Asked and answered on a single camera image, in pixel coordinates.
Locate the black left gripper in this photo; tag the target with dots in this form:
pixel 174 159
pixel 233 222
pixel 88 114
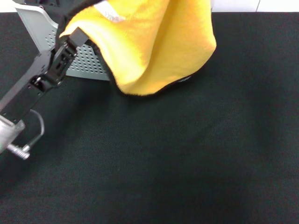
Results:
pixel 23 93

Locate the yellow towel with black trim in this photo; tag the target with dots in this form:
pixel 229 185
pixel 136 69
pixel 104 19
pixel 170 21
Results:
pixel 151 46

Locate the grey perforated storage basket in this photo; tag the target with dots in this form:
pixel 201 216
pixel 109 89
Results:
pixel 88 65

